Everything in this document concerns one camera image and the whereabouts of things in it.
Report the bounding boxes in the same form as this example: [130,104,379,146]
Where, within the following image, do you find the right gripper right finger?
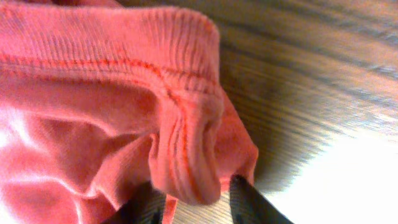
[229,175,293,224]

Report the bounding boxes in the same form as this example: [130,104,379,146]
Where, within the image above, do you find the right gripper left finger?
[102,182,166,224]

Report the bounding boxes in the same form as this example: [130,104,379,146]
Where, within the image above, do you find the orange printed t-shirt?
[1,1,258,223]

